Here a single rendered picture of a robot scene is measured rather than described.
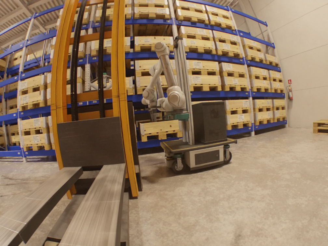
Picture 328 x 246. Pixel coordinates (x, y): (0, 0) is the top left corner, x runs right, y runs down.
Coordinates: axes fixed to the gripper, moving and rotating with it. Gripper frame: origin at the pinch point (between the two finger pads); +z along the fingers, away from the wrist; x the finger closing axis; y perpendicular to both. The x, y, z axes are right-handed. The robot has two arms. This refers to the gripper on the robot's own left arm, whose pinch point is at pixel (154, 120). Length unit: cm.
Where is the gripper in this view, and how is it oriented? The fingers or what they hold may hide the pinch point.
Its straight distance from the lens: 174.7
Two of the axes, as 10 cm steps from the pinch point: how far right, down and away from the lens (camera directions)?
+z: 0.9, 9.9, 0.4
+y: -9.8, 1.0, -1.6
